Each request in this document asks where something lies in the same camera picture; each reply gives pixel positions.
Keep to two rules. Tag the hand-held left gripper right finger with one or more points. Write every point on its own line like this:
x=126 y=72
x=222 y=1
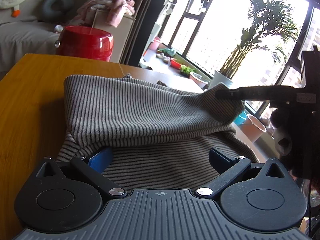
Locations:
x=220 y=160

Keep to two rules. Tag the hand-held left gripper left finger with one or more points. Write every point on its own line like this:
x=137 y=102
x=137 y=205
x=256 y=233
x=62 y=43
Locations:
x=100 y=161

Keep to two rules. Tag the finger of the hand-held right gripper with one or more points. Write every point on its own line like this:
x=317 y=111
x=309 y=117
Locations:
x=250 y=93

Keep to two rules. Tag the grey striped knit garment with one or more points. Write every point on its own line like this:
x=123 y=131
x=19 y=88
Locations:
x=150 y=115

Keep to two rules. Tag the pile of pink clothes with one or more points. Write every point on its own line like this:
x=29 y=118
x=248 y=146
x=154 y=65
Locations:
x=110 y=5

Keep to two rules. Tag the person's right hand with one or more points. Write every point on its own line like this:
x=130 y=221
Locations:
x=281 y=120

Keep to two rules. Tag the blue plastic bucket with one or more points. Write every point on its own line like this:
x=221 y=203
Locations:
x=241 y=120

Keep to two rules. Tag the potted bamboo in white pot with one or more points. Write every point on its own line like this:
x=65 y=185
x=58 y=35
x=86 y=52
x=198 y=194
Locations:
x=222 y=80

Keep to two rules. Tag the pink plastic bucket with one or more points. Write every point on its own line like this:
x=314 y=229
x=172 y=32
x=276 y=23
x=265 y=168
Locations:
x=253 y=130

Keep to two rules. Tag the white and pink bowl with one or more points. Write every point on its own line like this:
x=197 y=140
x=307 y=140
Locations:
x=199 y=80

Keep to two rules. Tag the red plastic basin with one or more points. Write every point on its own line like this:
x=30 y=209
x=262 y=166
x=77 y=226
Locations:
x=176 y=63

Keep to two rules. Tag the green toy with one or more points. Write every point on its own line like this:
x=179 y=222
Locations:
x=168 y=52

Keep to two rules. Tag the small beige shoes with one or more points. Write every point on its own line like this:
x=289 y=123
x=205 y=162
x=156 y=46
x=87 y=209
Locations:
x=163 y=58

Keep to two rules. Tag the pink cup on sill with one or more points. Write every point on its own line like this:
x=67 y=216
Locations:
x=154 y=43

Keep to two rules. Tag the white upright mop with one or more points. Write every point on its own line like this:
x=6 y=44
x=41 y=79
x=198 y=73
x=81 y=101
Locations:
x=162 y=15

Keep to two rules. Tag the red glossy drum stool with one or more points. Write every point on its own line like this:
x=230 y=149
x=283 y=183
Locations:
x=85 y=42

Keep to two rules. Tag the beige and brown curtain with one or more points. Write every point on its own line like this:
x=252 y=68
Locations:
x=147 y=17

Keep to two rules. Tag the sofa with grey cover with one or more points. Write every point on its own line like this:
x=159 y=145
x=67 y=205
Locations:
x=25 y=35

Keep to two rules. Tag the grey neck pillow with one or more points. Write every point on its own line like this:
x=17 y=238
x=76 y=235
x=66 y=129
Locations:
x=47 y=7

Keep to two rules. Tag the black window frame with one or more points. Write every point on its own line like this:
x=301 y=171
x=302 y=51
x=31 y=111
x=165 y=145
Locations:
x=301 y=37

